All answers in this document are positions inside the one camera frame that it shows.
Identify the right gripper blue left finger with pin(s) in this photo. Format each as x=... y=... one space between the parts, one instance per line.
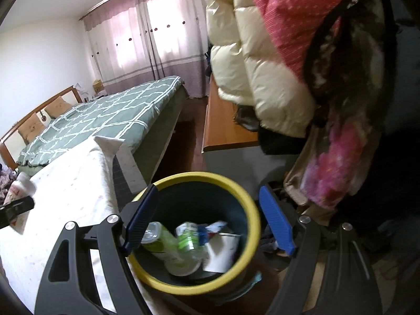
x=68 y=284

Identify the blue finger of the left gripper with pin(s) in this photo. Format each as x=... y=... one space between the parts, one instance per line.
x=12 y=210

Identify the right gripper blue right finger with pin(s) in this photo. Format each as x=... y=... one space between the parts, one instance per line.
x=348 y=283

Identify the white pink yogurt bottle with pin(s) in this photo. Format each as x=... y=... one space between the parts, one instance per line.
x=21 y=187

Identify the white paper cup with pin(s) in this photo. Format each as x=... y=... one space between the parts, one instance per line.
x=219 y=252

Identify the yellow rimmed trash bin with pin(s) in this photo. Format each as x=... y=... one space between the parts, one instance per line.
x=201 y=197

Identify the pile of clothes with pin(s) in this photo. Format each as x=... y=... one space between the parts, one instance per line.
x=7 y=177

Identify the wooden bed headboard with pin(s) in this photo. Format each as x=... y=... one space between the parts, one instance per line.
x=12 y=143

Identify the left brown pillow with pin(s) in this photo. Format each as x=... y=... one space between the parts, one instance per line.
x=31 y=128

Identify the brown pillow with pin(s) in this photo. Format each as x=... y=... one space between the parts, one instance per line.
x=57 y=107
x=31 y=128

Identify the green can in bin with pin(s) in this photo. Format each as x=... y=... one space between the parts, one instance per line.
x=162 y=244

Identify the pink floral garment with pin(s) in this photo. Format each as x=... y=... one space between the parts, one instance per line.
x=333 y=162

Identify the right brown pillow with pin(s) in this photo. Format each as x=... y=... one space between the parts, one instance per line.
x=57 y=107

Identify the green checked duvet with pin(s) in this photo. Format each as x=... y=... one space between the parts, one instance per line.
x=128 y=115

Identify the wooden side desk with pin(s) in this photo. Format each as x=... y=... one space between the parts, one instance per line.
x=220 y=130

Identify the leopard print scarf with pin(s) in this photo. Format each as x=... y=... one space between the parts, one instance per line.
x=349 y=63

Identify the pink white curtain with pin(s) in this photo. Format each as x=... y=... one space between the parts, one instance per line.
x=135 y=41

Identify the cream puffer jacket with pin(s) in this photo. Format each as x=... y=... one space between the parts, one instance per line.
x=249 y=71

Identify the red dotted padded jacket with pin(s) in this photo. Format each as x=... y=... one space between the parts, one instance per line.
x=291 y=25

